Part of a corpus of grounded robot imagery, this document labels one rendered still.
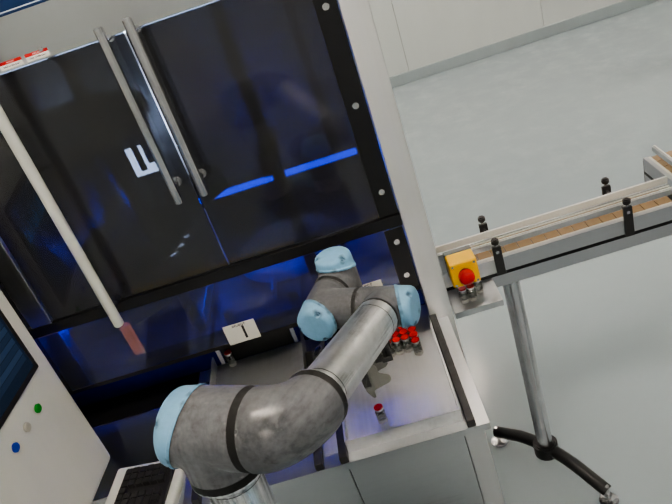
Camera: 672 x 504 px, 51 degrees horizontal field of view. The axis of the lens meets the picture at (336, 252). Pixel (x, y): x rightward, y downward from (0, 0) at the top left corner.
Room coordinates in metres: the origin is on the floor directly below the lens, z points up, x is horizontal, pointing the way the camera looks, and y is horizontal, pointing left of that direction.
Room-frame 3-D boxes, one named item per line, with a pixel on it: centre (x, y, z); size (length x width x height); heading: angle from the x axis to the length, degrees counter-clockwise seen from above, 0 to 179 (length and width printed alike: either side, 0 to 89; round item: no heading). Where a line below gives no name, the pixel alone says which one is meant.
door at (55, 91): (1.55, 0.49, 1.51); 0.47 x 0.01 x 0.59; 85
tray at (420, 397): (1.29, -0.02, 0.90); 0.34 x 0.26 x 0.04; 175
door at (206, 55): (1.52, 0.04, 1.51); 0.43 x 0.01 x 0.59; 85
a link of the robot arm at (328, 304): (1.09, 0.04, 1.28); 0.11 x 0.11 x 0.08; 61
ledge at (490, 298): (1.54, -0.31, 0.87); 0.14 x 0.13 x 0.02; 175
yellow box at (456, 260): (1.50, -0.29, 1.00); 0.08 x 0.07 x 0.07; 175
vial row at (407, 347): (1.40, -0.03, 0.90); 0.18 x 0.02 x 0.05; 85
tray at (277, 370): (1.44, 0.31, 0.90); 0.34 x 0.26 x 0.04; 175
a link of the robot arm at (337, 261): (1.19, 0.01, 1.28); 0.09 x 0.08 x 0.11; 151
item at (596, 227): (1.62, -0.59, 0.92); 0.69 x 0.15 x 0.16; 85
